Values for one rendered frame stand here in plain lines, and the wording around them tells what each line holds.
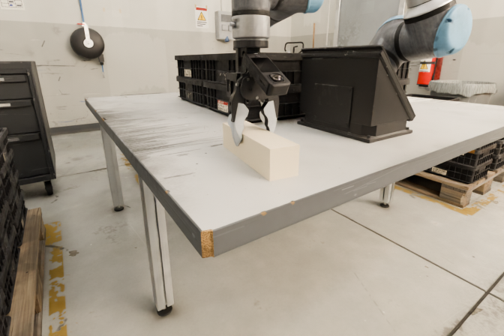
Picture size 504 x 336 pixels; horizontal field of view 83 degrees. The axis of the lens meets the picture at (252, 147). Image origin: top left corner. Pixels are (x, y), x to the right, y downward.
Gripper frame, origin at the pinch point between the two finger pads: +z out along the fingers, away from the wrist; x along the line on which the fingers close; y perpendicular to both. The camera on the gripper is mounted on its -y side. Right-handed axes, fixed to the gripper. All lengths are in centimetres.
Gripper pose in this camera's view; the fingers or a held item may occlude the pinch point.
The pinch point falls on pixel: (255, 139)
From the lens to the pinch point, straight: 60.8
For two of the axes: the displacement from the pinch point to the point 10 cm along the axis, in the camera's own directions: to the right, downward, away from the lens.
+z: 0.0, 9.6, 2.9
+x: -9.0, 1.3, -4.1
